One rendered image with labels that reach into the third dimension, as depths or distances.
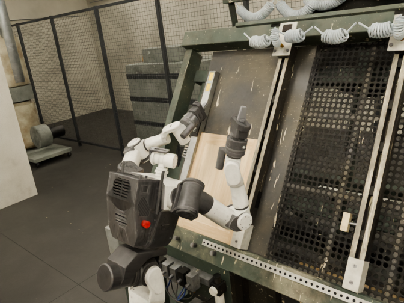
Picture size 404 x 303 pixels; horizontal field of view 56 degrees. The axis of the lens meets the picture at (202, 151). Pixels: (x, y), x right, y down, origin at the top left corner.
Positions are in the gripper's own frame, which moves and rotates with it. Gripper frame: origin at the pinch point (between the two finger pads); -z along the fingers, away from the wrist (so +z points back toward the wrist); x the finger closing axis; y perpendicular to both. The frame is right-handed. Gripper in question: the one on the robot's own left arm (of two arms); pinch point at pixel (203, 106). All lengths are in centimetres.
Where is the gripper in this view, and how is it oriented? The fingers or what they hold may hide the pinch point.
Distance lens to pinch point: 214.7
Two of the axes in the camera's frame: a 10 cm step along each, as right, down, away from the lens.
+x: 3.8, 7.3, 5.7
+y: 7.4, 1.3, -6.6
